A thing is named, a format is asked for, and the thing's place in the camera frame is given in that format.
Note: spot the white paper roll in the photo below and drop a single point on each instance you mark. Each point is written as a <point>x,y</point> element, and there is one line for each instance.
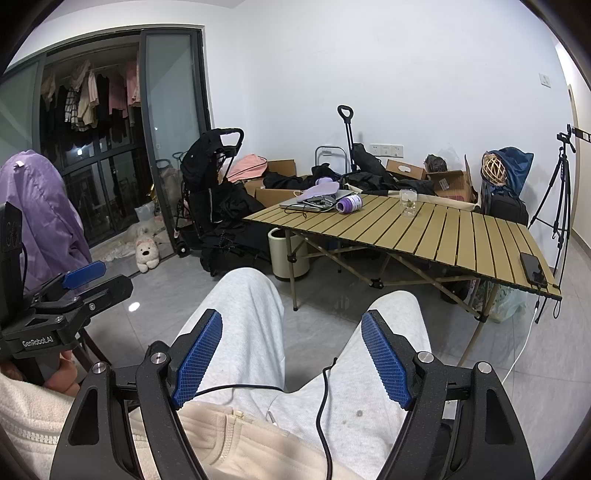
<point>450,202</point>

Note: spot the black tripod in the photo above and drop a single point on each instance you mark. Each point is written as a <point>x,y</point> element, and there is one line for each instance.
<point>558,194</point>

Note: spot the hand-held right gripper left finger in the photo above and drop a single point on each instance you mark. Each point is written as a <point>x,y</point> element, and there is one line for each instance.
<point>198,357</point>

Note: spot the wooden slat folding table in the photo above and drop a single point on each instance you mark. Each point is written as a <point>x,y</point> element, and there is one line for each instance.
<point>415,235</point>

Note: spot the black device on laptop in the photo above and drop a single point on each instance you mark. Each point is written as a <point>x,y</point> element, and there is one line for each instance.
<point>321,201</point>

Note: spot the wicker ball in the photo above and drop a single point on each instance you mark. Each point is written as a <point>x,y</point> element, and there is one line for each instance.
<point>491,170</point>

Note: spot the person's right leg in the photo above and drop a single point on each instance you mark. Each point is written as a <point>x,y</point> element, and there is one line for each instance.
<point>360,415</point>

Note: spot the sliding glass door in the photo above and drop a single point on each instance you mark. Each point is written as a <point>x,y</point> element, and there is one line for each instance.
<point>173,120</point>

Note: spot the plastic bag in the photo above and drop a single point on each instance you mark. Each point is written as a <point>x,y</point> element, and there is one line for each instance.
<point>505,302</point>

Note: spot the person's cream fleece jacket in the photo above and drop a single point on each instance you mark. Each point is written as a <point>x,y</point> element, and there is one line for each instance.
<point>221,438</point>

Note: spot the pile of black clothes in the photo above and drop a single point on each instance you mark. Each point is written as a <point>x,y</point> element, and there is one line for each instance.
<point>388,181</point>

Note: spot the person's left hand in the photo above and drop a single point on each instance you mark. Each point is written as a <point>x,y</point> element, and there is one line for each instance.
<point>63,376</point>

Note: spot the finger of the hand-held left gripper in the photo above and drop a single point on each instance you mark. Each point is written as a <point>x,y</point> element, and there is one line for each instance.
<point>83,273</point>
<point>111,290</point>

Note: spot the black bag pile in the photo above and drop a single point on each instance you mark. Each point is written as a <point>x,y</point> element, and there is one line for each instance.
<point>235,230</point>

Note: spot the black stroller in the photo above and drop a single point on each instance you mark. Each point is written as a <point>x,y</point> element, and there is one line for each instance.
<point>203,184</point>

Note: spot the metal frame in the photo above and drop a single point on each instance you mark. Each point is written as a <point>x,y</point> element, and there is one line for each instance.
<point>330,154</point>

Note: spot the person's left leg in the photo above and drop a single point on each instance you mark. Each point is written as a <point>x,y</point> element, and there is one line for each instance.
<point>240,314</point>

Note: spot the row of hanging clothes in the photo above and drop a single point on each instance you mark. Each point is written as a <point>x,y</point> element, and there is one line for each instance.
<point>87,97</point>

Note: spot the grey laptop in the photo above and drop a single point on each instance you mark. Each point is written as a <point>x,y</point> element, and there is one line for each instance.
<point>293,203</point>

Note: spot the pink cloth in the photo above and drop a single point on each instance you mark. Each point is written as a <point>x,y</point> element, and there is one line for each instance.
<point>247,167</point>

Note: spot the person's left forearm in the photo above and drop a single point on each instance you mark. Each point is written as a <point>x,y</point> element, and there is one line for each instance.
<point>27,420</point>

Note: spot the person's leg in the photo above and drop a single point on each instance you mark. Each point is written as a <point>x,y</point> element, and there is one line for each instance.
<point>240,314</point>
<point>360,415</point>

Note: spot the clear glass cup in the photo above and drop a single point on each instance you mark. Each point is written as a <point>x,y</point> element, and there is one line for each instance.
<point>408,205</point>

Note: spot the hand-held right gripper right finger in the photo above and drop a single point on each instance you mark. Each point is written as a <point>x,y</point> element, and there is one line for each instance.
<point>385,364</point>

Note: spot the purple jacket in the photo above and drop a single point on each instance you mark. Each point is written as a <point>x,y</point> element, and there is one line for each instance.
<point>41,221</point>

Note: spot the white wall outlets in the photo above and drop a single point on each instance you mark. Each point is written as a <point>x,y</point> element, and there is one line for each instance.
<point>385,149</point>

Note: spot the purple flat pad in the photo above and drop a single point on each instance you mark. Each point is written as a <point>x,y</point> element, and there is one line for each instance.
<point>318,189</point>

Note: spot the black smartphone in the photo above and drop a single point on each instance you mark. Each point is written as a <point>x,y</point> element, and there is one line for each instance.
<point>532,267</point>

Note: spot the purple bottle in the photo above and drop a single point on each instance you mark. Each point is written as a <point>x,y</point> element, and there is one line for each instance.
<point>349,203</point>

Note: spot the dark small bag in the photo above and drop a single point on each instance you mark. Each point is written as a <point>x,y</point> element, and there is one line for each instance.
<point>435,164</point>

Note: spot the cream trash bin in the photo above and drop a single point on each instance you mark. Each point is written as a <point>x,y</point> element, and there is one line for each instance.
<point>287,254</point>

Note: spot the white plush toy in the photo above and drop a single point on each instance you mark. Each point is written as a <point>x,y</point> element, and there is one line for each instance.
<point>147,254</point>

